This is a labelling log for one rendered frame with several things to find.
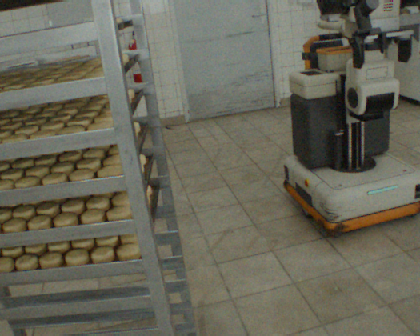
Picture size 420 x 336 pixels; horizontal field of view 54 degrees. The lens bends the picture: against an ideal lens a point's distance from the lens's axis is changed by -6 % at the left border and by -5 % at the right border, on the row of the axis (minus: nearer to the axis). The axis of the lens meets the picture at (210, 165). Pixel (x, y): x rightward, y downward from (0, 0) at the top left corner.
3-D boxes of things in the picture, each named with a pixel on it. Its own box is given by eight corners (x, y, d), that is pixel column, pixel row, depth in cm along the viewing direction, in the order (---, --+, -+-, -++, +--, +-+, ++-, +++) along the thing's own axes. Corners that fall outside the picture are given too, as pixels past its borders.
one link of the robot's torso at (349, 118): (341, 121, 231) (340, 76, 222) (385, 113, 235) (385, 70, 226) (367, 134, 206) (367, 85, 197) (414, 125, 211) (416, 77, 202)
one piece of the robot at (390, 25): (346, 66, 201) (345, 21, 194) (394, 60, 206) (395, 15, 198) (365, 70, 187) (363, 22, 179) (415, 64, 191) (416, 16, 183)
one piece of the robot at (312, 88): (291, 174, 268) (282, 38, 238) (367, 158, 277) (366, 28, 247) (314, 195, 238) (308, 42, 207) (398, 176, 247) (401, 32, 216)
